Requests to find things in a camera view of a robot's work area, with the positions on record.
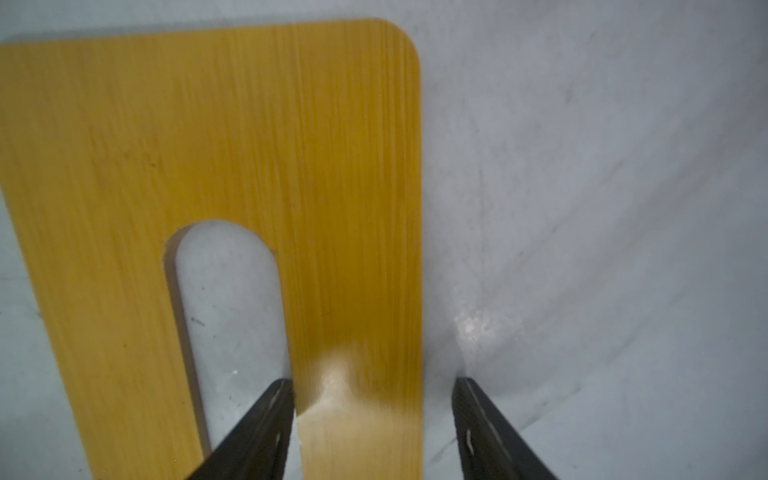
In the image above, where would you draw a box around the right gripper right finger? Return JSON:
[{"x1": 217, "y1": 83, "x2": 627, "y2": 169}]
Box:
[{"x1": 451, "y1": 377, "x2": 556, "y2": 480}]

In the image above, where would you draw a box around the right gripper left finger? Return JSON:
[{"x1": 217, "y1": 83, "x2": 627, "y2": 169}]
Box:
[{"x1": 188, "y1": 378, "x2": 294, "y2": 480}]

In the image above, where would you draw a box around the yellow box lid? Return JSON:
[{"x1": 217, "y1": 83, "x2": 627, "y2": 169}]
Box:
[{"x1": 1, "y1": 19, "x2": 423, "y2": 479}]

